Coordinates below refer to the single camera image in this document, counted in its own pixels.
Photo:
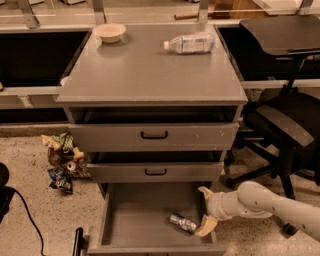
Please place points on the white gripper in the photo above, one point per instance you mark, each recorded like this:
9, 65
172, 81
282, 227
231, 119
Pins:
216, 204

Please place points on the silver blue redbull can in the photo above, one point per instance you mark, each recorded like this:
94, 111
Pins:
183, 223

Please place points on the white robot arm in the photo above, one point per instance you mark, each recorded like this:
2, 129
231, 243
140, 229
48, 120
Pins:
252, 200

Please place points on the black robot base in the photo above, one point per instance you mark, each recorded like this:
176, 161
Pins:
6, 193

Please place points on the grey middle drawer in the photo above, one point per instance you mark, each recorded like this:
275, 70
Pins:
154, 172

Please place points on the grey drawer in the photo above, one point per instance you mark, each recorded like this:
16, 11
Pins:
154, 172
136, 221
154, 137

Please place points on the grey bottom drawer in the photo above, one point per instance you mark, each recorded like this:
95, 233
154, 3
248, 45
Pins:
136, 221

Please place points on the grey top drawer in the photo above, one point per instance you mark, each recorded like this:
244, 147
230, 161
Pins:
154, 137

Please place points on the grey drawer cabinet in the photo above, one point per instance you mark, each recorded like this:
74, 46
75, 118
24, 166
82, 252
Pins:
135, 81

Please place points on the black office chair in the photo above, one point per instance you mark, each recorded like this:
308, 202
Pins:
284, 125

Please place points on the brown snack bag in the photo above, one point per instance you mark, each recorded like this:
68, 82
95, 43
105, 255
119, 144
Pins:
73, 162

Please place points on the blue snack bag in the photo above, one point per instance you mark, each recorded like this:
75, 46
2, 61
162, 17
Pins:
60, 180

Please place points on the green snack bag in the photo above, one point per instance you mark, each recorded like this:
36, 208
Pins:
63, 142

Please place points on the clear plastic water bottle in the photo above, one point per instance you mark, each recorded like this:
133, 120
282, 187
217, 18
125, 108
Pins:
191, 44

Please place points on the wooden stick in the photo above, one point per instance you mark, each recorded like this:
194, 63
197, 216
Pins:
185, 16

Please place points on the beige paper bowl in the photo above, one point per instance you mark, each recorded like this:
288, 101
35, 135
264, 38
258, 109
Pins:
110, 32

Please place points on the black handle bar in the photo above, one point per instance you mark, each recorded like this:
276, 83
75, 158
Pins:
78, 242

